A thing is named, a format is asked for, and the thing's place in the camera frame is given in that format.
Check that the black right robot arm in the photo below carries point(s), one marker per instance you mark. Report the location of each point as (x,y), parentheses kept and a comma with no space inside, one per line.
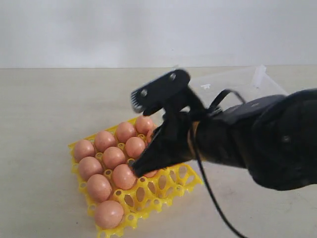
(273,137)

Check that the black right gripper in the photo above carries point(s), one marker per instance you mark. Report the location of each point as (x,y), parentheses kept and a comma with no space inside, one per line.
(170,145)

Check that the clear plastic container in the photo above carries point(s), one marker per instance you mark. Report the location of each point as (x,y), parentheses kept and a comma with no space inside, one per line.
(251,83)

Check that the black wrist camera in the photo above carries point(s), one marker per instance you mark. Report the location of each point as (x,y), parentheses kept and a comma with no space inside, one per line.
(170,92)

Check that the brown egg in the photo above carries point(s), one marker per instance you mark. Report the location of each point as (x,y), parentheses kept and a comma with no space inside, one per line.
(124,131)
(108,214)
(88,167)
(99,188)
(104,140)
(134,147)
(123,177)
(151,174)
(112,157)
(150,135)
(83,148)
(144,124)

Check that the yellow plastic egg tray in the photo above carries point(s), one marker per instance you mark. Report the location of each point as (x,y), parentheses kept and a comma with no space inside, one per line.
(147,194)

